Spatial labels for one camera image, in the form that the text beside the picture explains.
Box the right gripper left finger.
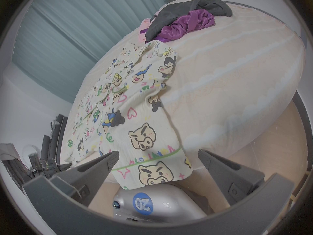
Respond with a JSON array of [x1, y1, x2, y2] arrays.
[[50, 150, 119, 207]]

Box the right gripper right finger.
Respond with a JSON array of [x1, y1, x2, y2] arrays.
[[198, 149, 266, 207]]

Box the white printed pyjama top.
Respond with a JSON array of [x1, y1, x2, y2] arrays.
[[65, 39, 194, 190]]

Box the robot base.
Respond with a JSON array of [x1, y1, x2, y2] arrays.
[[112, 182, 216, 223]]

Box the bed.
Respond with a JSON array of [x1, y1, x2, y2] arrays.
[[60, 0, 309, 188]]

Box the black padded chair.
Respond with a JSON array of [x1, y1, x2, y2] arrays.
[[41, 114, 68, 161]]

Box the blue-green curtain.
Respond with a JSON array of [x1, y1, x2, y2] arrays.
[[11, 0, 181, 105]]

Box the purple satin garment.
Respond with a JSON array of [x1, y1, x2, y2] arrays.
[[139, 9, 216, 43]]

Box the pink garment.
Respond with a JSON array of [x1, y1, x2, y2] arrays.
[[138, 18, 153, 43]]

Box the black garment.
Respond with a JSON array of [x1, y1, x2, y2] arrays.
[[145, 0, 233, 39]]

